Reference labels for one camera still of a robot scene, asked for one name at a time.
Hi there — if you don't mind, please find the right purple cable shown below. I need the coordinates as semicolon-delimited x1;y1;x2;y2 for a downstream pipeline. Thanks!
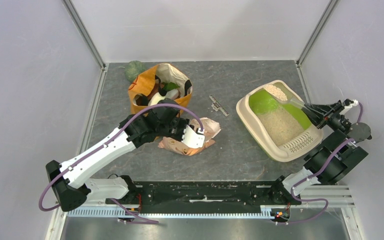
271;101;364;226

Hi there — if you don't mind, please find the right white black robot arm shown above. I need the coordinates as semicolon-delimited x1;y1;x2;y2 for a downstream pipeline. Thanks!
266;99;372;205

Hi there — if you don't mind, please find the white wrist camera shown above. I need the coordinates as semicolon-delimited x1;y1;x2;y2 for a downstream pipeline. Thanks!
342;98;360;109
181;125;206;149

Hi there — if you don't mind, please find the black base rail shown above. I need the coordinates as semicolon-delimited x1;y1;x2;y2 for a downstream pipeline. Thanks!
117;179;300;214

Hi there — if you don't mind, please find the green leaf in bag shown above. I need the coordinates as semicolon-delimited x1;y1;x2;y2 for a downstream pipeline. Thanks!
162;82;180;92

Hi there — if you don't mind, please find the beige green litter box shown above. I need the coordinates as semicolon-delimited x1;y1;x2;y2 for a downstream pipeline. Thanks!
236;80;324;163

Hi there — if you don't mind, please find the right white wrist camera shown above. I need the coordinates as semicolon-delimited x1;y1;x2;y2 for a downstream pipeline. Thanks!
342;98;360;109

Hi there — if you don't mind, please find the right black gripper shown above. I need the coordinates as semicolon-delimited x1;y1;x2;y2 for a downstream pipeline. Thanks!
302;101;352;134

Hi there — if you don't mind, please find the orange paper bag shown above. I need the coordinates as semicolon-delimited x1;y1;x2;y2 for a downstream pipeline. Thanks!
127;63;193;114

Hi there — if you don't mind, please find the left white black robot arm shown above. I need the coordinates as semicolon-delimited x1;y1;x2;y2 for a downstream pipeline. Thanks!
38;98;198;212

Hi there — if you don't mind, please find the pink cat litter bag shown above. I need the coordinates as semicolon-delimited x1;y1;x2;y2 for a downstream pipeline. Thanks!
158;117;221;156

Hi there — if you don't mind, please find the grey bag sealing clip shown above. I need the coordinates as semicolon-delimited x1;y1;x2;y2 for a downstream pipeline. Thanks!
209;94;230;117

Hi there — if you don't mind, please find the clear plastic litter scoop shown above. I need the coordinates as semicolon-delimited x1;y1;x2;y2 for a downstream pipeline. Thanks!
263;84;306;109

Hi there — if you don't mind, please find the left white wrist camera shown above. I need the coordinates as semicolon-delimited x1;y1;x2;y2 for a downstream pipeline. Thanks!
181;125;206;149

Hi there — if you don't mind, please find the green round vegetable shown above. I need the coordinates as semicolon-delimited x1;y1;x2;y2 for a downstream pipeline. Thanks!
124;60;148;83

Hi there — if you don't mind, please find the white bottle in bag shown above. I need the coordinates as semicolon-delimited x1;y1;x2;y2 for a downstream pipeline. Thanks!
148;89;180;106

